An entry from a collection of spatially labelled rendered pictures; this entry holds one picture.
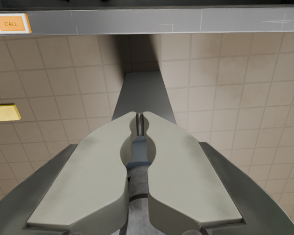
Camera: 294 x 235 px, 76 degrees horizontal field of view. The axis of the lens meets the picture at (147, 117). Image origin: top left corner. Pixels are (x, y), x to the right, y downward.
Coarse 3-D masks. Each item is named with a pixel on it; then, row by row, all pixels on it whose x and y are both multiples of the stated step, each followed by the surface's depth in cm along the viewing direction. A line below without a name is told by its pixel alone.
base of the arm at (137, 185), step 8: (136, 168) 54; (144, 168) 54; (128, 176) 53; (136, 176) 52; (144, 176) 52; (128, 184) 54; (136, 184) 51; (144, 184) 50; (136, 192) 49; (144, 192) 48
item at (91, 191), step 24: (120, 120) 11; (96, 144) 9; (120, 144) 9; (72, 168) 7; (96, 168) 7; (120, 168) 7; (48, 192) 6; (72, 192) 6; (96, 192) 6; (120, 192) 6; (48, 216) 6; (72, 216) 6; (96, 216) 6; (120, 216) 7
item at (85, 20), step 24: (48, 24) 33; (72, 24) 33; (96, 24) 33; (120, 24) 33; (144, 24) 33; (168, 24) 33; (192, 24) 33; (216, 24) 33; (240, 24) 33; (264, 24) 33; (288, 24) 33
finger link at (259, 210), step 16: (208, 144) 9; (224, 160) 8; (224, 176) 7; (240, 176) 7; (240, 192) 6; (256, 192) 6; (240, 208) 6; (256, 208) 6; (272, 208) 6; (224, 224) 6; (240, 224) 5; (256, 224) 5; (272, 224) 5; (288, 224) 5
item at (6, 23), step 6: (0, 18) 31; (6, 18) 31; (12, 18) 31; (18, 18) 31; (0, 24) 32; (6, 24) 32; (12, 24) 32; (18, 24) 32; (6, 30) 32; (12, 30) 32; (18, 30) 32; (24, 30) 32; (30, 30) 33
